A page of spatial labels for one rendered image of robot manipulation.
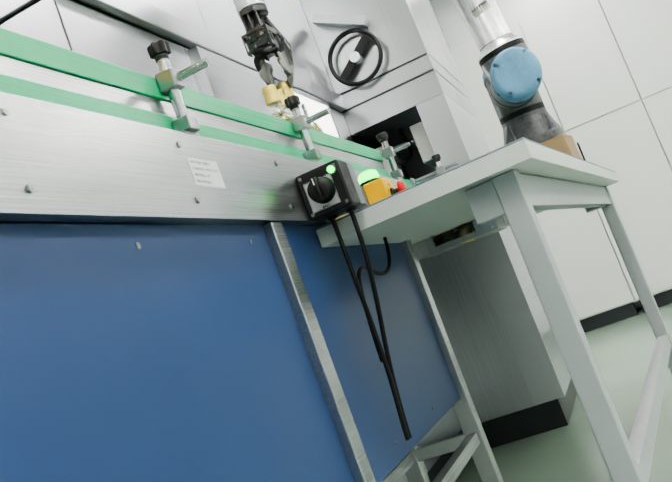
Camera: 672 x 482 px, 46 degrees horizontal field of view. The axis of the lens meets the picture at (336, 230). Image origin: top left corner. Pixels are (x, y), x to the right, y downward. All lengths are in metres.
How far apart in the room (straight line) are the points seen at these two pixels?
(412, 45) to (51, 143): 2.28
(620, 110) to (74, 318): 5.06
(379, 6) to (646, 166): 2.95
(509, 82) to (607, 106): 3.75
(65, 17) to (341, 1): 1.67
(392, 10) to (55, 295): 2.41
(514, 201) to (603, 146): 4.29
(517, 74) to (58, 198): 1.32
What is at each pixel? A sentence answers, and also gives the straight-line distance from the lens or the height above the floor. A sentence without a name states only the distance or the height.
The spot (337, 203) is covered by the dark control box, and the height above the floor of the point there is 0.76.
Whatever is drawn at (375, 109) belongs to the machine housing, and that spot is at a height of 1.29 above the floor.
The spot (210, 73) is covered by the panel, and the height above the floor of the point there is 1.25.
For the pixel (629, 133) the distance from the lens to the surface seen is 5.61.
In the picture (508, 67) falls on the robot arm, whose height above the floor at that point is 1.00.
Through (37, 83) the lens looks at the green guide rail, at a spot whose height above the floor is 0.91.
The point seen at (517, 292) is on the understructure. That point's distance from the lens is 2.86.
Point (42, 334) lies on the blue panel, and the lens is 0.74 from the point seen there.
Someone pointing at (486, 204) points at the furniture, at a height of 0.68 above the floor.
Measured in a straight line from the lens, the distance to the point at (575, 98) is 5.65.
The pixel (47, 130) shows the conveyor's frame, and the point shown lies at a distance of 0.82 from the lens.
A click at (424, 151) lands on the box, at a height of 1.09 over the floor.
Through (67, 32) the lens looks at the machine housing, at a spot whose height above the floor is 1.25.
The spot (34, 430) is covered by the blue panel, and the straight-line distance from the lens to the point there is 0.70.
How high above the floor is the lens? 0.56
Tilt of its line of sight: 7 degrees up
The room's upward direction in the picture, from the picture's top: 20 degrees counter-clockwise
